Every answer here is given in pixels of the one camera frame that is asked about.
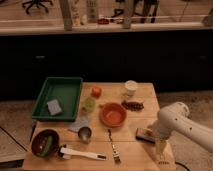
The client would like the black floor cable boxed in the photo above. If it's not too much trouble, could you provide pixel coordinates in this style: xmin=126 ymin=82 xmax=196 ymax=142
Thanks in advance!
xmin=175 ymin=161 xmax=192 ymax=171

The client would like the dark red bowl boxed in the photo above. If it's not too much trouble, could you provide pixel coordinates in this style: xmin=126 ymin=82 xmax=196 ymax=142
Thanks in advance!
xmin=31 ymin=129 xmax=59 ymax=158

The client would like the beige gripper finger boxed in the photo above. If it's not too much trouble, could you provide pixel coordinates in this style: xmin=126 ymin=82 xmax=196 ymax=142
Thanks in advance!
xmin=156 ymin=139 xmax=167 ymax=160

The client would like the black office chair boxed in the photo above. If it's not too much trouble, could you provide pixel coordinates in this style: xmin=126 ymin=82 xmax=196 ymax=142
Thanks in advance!
xmin=22 ymin=0 xmax=53 ymax=15

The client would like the metal fork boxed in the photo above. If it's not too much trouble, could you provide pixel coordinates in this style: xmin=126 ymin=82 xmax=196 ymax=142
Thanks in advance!
xmin=107 ymin=129 xmax=121 ymax=164

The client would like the green plastic tray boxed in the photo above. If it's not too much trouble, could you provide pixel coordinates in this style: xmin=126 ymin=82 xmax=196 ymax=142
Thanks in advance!
xmin=32 ymin=77 xmax=83 ymax=122

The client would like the small metal cup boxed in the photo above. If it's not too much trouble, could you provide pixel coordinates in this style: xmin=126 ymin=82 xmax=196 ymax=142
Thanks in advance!
xmin=78 ymin=127 xmax=92 ymax=143

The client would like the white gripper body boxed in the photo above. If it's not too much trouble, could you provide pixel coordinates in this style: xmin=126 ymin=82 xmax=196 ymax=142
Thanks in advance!
xmin=148 ymin=120 xmax=172 ymax=142

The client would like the white plastic cup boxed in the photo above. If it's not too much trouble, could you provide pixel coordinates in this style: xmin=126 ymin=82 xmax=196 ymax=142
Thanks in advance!
xmin=125 ymin=80 xmax=138 ymax=97

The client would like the white handled brush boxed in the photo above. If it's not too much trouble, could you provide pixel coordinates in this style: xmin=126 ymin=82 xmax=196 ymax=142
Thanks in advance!
xmin=59 ymin=146 xmax=107 ymax=161

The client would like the grey cloth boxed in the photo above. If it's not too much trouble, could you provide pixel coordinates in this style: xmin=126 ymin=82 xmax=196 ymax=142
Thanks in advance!
xmin=68 ymin=115 xmax=89 ymax=133

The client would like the grey sponge block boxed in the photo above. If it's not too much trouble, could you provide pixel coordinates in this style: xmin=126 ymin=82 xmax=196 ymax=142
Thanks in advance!
xmin=47 ymin=99 xmax=62 ymax=116

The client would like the orange tomato toy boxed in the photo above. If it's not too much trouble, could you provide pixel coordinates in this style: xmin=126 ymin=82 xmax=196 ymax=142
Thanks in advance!
xmin=91 ymin=86 xmax=102 ymax=98

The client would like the brown grape bunch toy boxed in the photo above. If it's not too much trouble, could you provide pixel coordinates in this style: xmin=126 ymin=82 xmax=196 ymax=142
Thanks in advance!
xmin=121 ymin=101 xmax=144 ymax=112

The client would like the green cucumber toy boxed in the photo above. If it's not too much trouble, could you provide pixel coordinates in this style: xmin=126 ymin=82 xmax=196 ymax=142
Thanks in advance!
xmin=40 ymin=136 xmax=53 ymax=157

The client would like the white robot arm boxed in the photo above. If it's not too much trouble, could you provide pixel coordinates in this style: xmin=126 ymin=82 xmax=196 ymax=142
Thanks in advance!
xmin=150 ymin=102 xmax=213 ymax=162

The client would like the orange bowl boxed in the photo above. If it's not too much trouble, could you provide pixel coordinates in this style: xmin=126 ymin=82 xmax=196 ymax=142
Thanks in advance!
xmin=99 ymin=102 xmax=127 ymax=128

